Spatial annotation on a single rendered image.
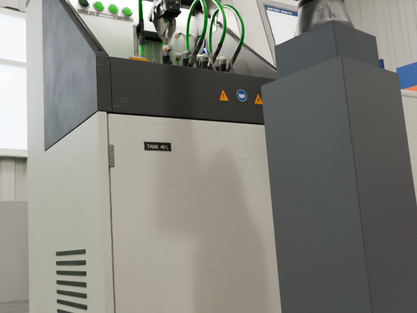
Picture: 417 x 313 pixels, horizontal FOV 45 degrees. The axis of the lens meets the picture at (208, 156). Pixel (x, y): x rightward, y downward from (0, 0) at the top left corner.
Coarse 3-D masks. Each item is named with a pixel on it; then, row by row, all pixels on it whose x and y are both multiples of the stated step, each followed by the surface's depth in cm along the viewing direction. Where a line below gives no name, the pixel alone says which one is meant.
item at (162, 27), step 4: (160, 20) 180; (160, 24) 180; (164, 24) 177; (160, 28) 180; (164, 28) 177; (160, 32) 179; (164, 32) 178; (160, 36) 180; (164, 36) 180; (164, 40) 180
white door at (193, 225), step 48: (144, 144) 141; (192, 144) 149; (240, 144) 158; (144, 192) 138; (192, 192) 146; (240, 192) 155; (144, 240) 136; (192, 240) 143; (240, 240) 151; (144, 288) 133; (192, 288) 140; (240, 288) 148
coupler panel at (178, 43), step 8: (176, 24) 219; (176, 32) 218; (184, 32) 220; (192, 32) 222; (176, 40) 217; (184, 40) 219; (192, 40) 221; (176, 48) 216; (184, 48) 218; (192, 48) 221; (176, 56) 216; (176, 64) 215
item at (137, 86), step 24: (120, 72) 141; (144, 72) 145; (168, 72) 149; (192, 72) 153; (216, 72) 158; (120, 96) 140; (144, 96) 143; (168, 96) 147; (192, 96) 152; (216, 96) 156; (216, 120) 156; (240, 120) 159
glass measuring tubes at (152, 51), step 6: (138, 36) 204; (150, 36) 207; (156, 36) 208; (138, 42) 206; (150, 42) 207; (156, 42) 208; (162, 42) 211; (138, 48) 206; (144, 48) 207; (150, 48) 206; (156, 48) 208; (162, 48) 212; (144, 54) 207; (150, 54) 206; (156, 54) 208; (150, 60) 205; (156, 60) 207; (162, 60) 211
